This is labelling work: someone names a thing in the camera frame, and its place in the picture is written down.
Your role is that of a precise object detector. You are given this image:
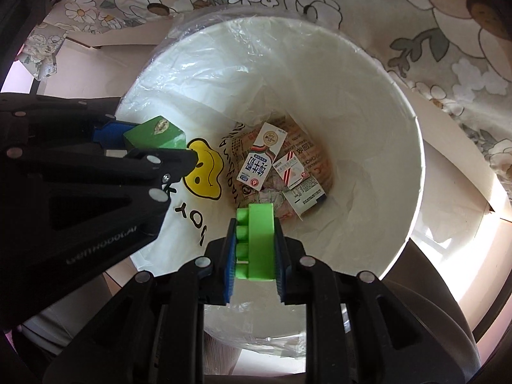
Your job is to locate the green wooden block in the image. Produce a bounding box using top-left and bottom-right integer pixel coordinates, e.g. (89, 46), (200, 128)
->
(123, 115), (187, 150)

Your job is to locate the green toy brick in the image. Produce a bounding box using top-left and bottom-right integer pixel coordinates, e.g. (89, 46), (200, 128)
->
(235, 203), (275, 282)

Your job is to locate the white trash bin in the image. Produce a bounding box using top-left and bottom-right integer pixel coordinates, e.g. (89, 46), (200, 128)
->
(114, 5), (426, 359)

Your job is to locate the blue white small box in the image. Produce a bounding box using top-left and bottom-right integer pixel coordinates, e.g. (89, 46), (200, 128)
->
(284, 176), (326, 218)

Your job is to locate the red striped white box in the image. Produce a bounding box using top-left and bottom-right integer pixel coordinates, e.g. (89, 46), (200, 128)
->
(273, 151), (309, 190)

